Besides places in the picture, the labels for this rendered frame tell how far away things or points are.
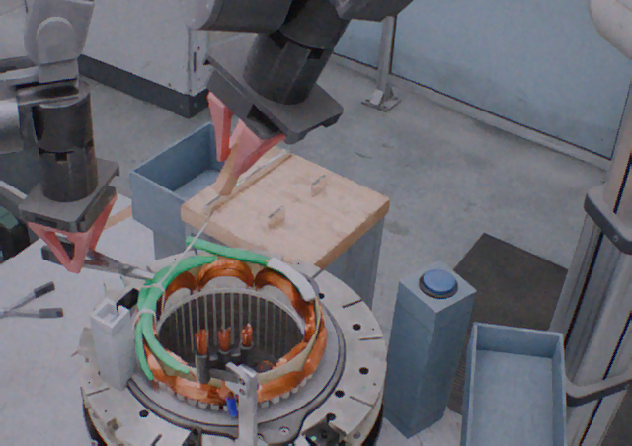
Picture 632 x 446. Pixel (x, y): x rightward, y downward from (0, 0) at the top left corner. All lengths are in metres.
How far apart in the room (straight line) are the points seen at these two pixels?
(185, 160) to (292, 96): 0.64
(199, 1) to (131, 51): 2.84
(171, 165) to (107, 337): 0.49
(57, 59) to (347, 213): 0.51
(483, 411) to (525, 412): 0.05
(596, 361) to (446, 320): 0.21
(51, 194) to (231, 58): 0.24
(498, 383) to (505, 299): 1.66
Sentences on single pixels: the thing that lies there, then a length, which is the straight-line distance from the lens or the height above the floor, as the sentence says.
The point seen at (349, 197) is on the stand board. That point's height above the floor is 1.06.
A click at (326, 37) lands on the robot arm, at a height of 1.47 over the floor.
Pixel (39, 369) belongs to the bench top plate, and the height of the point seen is 0.78.
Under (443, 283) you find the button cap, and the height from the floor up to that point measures 1.04.
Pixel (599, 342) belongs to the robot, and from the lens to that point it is 1.10.
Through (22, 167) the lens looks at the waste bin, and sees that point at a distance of 2.47.
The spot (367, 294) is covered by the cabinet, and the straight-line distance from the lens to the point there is 1.24.
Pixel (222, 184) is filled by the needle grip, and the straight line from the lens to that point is 0.74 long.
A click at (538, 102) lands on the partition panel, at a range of 3.18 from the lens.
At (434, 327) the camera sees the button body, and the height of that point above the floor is 1.01.
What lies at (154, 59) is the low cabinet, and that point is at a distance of 3.33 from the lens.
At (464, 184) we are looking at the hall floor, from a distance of 3.10.
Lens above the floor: 1.74
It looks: 37 degrees down
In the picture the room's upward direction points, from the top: 4 degrees clockwise
